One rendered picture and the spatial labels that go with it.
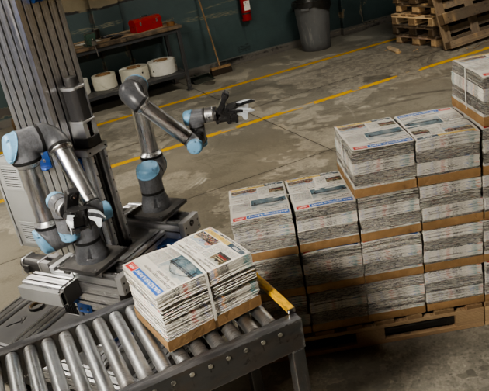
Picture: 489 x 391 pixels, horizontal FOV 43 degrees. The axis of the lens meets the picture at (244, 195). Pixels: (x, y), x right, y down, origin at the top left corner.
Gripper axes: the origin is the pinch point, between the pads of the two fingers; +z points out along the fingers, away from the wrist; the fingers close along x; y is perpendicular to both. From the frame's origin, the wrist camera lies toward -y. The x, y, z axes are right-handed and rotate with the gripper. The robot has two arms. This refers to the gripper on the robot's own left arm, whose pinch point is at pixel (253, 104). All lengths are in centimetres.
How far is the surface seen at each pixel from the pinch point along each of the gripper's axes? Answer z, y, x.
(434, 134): 79, 13, 33
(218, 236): -13, 7, 97
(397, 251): 59, 66, 46
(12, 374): -87, 26, 136
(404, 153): 65, 17, 38
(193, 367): -22, 25, 142
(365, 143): 49, 12, 33
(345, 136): 41.7, 14.2, 20.1
